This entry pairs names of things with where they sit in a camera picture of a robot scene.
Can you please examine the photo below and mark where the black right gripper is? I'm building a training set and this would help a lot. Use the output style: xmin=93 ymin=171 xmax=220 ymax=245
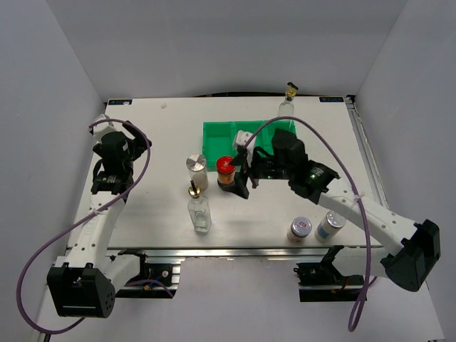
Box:
xmin=222 ymin=147 xmax=293 ymax=199

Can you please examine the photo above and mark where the clear glass cruet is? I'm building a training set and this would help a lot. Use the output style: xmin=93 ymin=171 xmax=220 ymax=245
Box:
xmin=187 ymin=180 xmax=212 ymax=234

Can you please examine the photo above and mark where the glass cruet with dark spice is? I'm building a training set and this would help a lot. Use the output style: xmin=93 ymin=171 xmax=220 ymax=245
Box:
xmin=277 ymin=82 xmax=299 ymax=117

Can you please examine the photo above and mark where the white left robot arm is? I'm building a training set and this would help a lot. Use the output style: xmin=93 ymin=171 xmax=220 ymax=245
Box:
xmin=47 ymin=115 xmax=151 ymax=318

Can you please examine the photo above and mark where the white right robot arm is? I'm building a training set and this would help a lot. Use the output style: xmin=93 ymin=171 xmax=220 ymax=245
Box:
xmin=222 ymin=129 xmax=441 ymax=291

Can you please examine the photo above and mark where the red-lid dark sauce jar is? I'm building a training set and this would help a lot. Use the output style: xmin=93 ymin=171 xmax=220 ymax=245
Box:
xmin=216 ymin=155 xmax=236 ymax=189

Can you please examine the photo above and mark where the green three-compartment tray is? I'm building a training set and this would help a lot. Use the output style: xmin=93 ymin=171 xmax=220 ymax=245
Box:
xmin=202 ymin=120 xmax=296 ymax=172

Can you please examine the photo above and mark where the silver-lid white powder jar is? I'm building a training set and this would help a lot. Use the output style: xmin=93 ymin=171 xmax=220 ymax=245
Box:
xmin=186 ymin=153 xmax=209 ymax=191

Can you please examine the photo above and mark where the red-label lid small jar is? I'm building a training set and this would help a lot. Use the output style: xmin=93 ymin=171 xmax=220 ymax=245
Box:
xmin=287 ymin=217 xmax=312 ymax=243

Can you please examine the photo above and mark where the blue-label white shaker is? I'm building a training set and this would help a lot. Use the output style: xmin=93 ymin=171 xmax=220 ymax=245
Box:
xmin=314 ymin=211 xmax=347 ymax=242

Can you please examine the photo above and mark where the right blue table sticker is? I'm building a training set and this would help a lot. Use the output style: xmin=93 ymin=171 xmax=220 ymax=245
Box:
xmin=318 ymin=96 xmax=345 ymax=103

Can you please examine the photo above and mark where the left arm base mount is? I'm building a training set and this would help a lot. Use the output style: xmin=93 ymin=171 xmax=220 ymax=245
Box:
xmin=108 ymin=249 xmax=182 ymax=299

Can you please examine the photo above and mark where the aluminium side rail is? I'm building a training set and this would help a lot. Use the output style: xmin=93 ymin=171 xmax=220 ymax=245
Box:
xmin=344 ymin=95 xmax=389 ymax=208

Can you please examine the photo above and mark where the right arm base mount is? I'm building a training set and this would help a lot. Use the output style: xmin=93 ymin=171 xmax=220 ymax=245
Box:
xmin=294 ymin=246 xmax=364 ymax=303

